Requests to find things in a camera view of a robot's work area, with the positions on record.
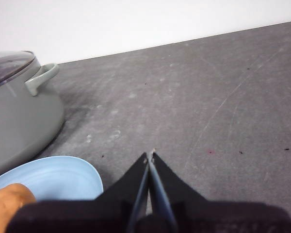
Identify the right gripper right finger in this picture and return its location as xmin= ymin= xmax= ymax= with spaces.
xmin=149 ymin=152 xmax=291 ymax=233

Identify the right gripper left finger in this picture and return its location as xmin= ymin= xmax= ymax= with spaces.
xmin=6 ymin=151 xmax=150 ymax=233

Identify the brown potato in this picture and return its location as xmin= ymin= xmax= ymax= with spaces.
xmin=0 ymin=183 xmax=37 ymax=233

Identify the blue round plate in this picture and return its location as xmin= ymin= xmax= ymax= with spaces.
xmin=0 ymin=156 xmax=104 ymax=201

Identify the pale green electric steamer pot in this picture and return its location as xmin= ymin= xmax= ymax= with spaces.
xmin=0 ymin=59 xmax=65 ymax=181

